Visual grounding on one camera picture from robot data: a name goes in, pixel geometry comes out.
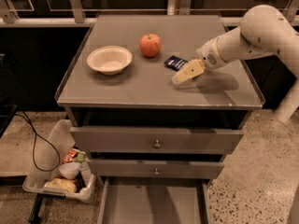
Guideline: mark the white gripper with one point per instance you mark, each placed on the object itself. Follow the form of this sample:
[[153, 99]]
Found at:
[[207, 55]]

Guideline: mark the blue rxbar blueberry wrapper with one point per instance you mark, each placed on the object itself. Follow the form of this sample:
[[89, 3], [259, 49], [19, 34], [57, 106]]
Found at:
[[175, 63]]

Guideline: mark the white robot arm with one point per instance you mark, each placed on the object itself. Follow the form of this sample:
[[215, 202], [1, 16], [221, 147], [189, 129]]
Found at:
[[262, 30]]

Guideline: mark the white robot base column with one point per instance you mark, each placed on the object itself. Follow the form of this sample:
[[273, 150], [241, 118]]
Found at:
[[289, 104]]

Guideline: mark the grey drawer cabinet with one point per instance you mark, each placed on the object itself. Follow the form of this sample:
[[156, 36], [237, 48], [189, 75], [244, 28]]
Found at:
[[143, 95]]

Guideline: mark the grey top drawer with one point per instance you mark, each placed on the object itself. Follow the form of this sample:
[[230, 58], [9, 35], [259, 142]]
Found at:
[[156, 140]]

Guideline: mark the grey middle drawer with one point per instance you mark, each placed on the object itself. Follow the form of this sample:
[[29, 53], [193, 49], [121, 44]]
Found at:
[[162, 169]]

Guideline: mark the grey open bottom drawer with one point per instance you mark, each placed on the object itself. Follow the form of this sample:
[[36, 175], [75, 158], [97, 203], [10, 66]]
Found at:
[[127, 200]]

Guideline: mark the red apple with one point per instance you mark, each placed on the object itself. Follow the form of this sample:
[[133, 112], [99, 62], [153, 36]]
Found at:
[[150, 45]]

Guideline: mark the metal window railing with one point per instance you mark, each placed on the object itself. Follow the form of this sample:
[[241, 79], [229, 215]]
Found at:
[[59, 13]]

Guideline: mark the white paper bowl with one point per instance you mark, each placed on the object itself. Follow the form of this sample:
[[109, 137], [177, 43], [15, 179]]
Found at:
[[109, 60]]

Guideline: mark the green snack packet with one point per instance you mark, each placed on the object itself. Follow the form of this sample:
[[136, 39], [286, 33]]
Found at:
[[81, 157]]

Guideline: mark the red snack packet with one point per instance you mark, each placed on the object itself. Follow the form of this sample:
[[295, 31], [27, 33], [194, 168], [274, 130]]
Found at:
[[70, 156]]

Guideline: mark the small white cup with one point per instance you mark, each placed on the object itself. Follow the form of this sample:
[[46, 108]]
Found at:
[[69, 170]]

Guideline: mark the clear plastic bin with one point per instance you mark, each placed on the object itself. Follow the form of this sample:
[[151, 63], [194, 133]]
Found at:
[[48, 157]]

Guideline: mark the yellow snack bag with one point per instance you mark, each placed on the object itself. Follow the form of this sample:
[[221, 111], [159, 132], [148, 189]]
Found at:
[[58, 183]]

